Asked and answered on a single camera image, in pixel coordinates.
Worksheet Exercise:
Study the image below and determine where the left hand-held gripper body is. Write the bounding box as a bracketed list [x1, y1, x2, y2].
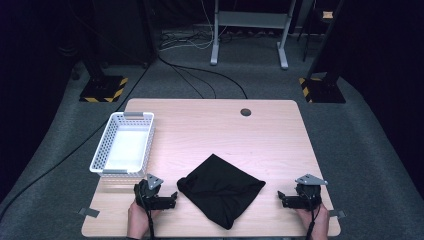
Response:
[133, 173, 172, 212]

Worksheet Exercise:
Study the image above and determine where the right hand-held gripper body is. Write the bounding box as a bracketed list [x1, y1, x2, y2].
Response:
[283, 173, 329, 211]

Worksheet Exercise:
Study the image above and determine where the black cat print t-shirt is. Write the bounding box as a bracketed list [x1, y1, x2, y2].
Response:
[176, 153, 267, 231]

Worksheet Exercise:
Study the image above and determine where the person's left hand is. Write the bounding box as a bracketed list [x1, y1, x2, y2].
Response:
[126, 199, 161, 240]

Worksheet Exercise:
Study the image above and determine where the person's right hand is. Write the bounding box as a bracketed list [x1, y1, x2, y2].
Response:
[295, 203, 331, 240]

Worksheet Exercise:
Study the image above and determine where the white perforated plastic basket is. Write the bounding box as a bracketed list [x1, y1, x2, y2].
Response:
[89, 111, 156, 178]

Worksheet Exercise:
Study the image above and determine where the black stand with striped base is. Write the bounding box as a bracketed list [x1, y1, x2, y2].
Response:
[79, 49, 129, 103]
[298, 0, 347, 104]

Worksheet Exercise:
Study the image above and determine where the left hand-held gripper black cable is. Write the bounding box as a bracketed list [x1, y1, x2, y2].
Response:
[138, 186, 156, 240]

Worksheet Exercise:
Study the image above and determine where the hand-held gripper black cable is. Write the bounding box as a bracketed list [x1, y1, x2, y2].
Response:
[138, 186, 156, 240]
[305, 199, 322, 240]

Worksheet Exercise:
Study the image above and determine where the right hand-held gripper black cable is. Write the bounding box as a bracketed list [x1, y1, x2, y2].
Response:
[305, 199, 322, 240]

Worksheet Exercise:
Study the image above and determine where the grey bracket at table edge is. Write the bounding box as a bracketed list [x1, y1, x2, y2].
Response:
[328, 209, 347, 220]
[78, 207, 100, 219]

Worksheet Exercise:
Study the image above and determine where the long black floor cable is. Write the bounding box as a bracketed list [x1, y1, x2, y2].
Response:
[0, 63, 152, 221]

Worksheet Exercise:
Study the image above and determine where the bundle of white cables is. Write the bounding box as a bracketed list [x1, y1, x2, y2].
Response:
[159, 0, 215, 52]

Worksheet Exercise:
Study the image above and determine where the white metal desk frame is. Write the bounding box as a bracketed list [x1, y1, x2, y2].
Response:
[209, 0, 298, 70]

